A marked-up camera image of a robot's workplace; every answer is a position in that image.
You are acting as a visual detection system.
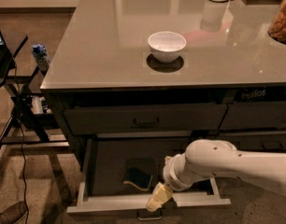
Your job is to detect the brown shoe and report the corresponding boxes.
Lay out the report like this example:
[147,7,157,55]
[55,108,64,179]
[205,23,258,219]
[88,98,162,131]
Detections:
[0,201,28,224]

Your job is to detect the black cable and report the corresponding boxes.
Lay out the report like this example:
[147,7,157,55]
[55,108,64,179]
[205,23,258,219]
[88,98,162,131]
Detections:
[13,65,31,224]

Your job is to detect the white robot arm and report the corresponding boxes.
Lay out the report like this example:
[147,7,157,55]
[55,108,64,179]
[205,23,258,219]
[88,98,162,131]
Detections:
[146,139,286,212]

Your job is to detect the plastic water bottle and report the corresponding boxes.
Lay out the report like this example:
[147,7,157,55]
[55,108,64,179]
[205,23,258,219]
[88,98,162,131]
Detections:
[32,44,50,72]

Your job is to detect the green yellow sponge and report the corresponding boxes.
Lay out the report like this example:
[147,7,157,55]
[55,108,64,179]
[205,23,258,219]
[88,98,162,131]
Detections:
[123,168,152,191]

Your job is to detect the dark cabinet counter unit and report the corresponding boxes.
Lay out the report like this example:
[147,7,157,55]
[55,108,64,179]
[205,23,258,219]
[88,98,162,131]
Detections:
[39,0,286,173]

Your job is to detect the open grey middle drawer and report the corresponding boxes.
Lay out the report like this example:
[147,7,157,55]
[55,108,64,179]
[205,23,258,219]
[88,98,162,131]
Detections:
[67,136,230,220]

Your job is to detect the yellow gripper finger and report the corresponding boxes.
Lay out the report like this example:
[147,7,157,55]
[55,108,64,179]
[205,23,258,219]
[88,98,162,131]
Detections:
[146,182,173,212]

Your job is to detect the right closed drawers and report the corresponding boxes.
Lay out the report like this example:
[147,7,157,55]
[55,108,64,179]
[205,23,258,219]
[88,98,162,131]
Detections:
[214,101,286,151]

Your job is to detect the closed top drawer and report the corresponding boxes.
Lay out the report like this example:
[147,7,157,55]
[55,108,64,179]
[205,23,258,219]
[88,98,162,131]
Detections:
[64,104,227,135]

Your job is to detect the white ceramic bowl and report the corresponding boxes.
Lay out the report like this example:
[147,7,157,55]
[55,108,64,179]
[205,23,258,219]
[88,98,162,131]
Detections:
[148,31,187,63]

